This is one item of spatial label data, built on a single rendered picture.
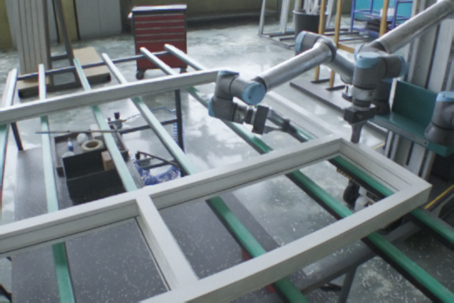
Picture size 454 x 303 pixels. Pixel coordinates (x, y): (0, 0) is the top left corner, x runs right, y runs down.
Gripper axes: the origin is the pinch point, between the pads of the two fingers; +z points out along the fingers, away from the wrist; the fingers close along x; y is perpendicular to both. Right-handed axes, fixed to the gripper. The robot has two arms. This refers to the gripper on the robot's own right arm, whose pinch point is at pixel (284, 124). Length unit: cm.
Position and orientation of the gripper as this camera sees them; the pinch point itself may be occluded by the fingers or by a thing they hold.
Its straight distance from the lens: 158.4
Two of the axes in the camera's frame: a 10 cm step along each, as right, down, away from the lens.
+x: 2.0, -9.1, -3.5
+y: -1.4, 3.3, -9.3
